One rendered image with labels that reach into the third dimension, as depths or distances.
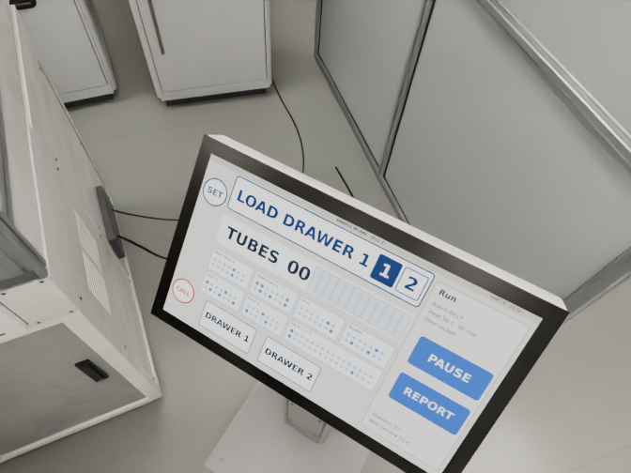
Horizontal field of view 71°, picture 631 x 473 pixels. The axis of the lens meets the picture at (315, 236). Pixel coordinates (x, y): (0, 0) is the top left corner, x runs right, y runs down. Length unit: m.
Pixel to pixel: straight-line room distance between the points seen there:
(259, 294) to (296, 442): 1.03
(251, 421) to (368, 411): 1.01
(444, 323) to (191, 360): 1.30
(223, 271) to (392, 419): 0.32
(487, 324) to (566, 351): 1.48
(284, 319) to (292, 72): 2.23
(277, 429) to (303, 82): 1.87
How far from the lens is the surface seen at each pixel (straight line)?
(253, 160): 0.62
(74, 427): 1.72
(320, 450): 1.63
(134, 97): 2.69
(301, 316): 0.63
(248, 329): 0.68
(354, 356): 0.63
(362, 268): 0.58
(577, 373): 2.05
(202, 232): 0.67
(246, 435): 1.64
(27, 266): 0.86
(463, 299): 0.58
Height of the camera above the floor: 1.65
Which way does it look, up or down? 57 degrees down
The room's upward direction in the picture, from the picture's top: 6 degrees clockwise
